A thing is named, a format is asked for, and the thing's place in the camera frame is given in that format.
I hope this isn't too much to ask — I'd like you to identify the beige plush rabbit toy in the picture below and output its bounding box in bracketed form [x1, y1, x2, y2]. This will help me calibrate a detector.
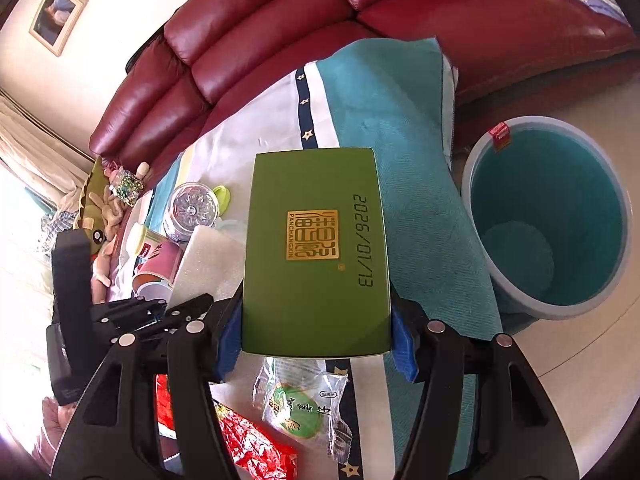
[89, 162, 150, 304]

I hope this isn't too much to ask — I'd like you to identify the teal plastic trash bucket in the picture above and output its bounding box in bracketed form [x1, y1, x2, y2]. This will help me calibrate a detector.
[461, 116, 632, 320]

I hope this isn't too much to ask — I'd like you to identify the red crinkled snack bag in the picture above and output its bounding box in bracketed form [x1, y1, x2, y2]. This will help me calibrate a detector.
[155, 375, 298, 480]

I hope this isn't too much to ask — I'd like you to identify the framed wall picture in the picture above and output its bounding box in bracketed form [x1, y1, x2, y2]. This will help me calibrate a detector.
[29, 0, 88, 58]

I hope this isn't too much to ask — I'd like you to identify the person left hand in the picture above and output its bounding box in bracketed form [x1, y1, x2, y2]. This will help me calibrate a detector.
[32, 396, 76, 469]

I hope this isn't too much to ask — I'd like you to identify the green dinosaur plush toy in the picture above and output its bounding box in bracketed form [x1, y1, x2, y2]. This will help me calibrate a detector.
[74, 156, 122, 260]

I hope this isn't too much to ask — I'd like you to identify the green scallion pancake box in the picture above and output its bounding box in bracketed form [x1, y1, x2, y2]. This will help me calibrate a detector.
[242, 148, 392, 359]

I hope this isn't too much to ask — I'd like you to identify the green pastry clear wrapper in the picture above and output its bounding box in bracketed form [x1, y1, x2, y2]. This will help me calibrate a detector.
[252, 356, 352, 464]

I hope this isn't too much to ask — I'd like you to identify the pink paper cup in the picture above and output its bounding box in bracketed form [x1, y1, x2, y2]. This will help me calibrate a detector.
[132, 240, 183, 301]

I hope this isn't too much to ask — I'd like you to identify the clear plastic water bottle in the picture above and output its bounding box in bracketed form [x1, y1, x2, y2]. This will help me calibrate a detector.
[163, 182, 219, 243]

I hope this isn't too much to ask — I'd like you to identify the dark red leather sofa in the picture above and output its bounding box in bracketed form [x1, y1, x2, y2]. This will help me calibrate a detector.
[89, 0, 640, 187]

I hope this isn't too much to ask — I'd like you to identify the glittery candy packet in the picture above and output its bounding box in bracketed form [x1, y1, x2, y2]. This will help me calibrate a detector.
[110, 168, 143, 207]

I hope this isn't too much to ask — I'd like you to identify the white teal star tablecloth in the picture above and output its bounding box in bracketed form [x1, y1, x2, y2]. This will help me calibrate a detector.
[106, 37, 504, 480]

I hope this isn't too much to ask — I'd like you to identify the red sticker on bucket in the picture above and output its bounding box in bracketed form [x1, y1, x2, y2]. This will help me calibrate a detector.
[488, 122, 511, 152]

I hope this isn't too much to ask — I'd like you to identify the lime green bottle cap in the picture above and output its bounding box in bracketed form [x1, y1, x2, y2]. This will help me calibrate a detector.
[213, 185, 231, 216]

